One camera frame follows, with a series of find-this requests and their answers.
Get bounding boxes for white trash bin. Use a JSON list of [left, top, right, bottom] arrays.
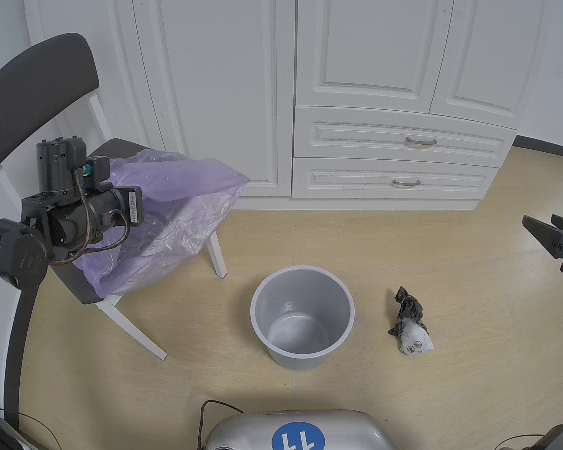
[[250, 265, 356, 370]]

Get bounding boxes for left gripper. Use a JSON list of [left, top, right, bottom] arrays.
[[90, 186, 144, 242]]

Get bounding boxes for white wardrobe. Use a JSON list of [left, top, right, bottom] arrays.
[[23, 0, 552, 212]]

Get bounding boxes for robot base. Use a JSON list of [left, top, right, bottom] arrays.
[[209, 410, 395, 450]]

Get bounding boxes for purple plastic bag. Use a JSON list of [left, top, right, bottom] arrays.
[[73, 149, 250, 299]]

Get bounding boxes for black cable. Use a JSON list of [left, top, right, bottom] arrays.
[[198, 400, 245, 446]]

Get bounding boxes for black and white wrapper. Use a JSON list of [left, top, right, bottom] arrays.
[[388, 286, 436, 357]]

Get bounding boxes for white chair dark grey pads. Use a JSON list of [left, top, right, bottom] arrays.
[[0, 33, 226, 361]]

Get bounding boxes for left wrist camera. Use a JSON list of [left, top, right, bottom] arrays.
[[77, 155, 112, 196]]

